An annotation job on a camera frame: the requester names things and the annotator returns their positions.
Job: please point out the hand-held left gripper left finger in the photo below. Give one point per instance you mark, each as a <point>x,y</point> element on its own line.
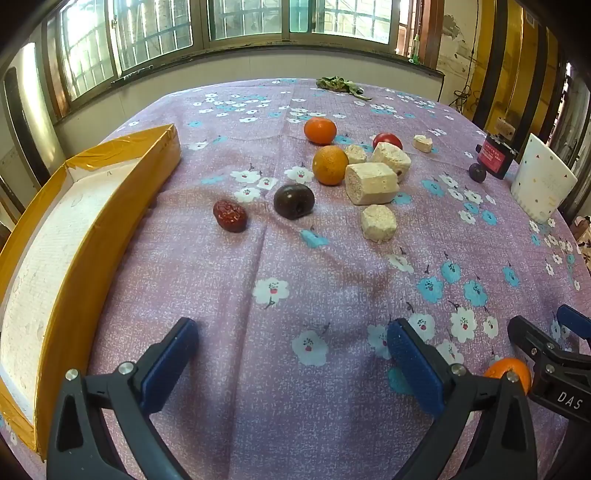
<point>171,360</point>

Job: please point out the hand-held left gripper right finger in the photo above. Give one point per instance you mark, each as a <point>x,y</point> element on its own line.
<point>415,364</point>

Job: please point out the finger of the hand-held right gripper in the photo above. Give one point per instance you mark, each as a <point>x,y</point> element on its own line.
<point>572,318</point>
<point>531,337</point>

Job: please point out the orange tangerine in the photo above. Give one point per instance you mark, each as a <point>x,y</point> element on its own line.
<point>319,130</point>
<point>330,165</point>
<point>510,371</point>

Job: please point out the round beige puffed cake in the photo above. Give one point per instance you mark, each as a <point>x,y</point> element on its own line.
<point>378,223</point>

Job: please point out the yellow cardboard box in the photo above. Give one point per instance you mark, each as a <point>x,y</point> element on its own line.
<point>124,207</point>

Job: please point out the large beige puffed cake block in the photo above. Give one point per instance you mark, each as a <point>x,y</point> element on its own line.
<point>391,159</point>
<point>371,184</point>

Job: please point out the white dotted cup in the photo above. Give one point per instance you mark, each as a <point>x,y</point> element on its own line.
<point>540,184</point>

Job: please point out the purple floral tablecloth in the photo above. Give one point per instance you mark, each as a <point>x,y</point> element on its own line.
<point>277,258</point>

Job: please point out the red jujube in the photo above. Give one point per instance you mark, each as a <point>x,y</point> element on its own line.
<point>229,215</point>

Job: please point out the small dark plum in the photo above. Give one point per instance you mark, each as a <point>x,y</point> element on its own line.
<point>477,172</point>

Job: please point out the red-labelled dark bottle with cork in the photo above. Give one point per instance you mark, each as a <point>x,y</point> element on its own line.
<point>496,157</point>

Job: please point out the large dark plum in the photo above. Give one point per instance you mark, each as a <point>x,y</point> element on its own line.
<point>293,200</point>

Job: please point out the small beige puffed cake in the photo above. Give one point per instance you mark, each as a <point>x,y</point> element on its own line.
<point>355,153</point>
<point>422,143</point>

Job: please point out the red tomato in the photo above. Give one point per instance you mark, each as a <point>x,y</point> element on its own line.
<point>388,138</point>

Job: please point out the yellow and black door panel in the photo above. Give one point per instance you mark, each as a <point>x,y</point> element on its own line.
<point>526,55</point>

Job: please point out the white standing air conditioner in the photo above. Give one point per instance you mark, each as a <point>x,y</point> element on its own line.
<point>27,115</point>

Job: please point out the green leafy vegetable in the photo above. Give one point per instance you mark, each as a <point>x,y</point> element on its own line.
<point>341,84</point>

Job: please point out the green bottle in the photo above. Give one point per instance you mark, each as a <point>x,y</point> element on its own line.
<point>415,46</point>

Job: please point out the window with metal grille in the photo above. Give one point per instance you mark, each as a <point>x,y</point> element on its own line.
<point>157,27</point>

